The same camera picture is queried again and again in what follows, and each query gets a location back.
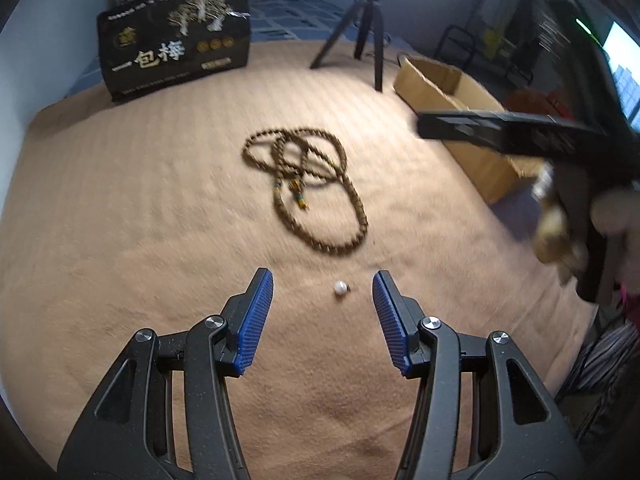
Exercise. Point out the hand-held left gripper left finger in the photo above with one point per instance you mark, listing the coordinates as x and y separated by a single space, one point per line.
255 320

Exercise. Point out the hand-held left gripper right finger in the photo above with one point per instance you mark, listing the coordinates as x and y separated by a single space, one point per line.
390 320

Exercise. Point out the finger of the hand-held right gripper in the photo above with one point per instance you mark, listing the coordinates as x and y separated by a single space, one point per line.
500 132

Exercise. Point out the pearl earring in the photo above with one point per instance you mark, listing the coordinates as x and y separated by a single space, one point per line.
341 288

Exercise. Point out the cardboard box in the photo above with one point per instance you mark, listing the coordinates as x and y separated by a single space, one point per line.
430 80

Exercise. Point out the person's right hand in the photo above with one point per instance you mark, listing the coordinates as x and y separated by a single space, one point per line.
555 240

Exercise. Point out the brown wooden furniture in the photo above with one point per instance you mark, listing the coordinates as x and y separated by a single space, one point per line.
530 100

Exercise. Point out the yellow box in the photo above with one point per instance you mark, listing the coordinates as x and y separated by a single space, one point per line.
495 42

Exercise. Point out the clothes rack with garments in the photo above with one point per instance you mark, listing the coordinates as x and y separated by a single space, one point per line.
452 40

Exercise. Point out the black tripod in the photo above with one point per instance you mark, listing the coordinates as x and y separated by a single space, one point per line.
362 25

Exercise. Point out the grey striped cloth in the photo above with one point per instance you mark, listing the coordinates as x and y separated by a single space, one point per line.
605 365

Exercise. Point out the blue patterned bedsheet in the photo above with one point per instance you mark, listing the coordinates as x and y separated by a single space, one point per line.
290 20

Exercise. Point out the black printed box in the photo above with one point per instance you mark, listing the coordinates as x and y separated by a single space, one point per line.
170 50

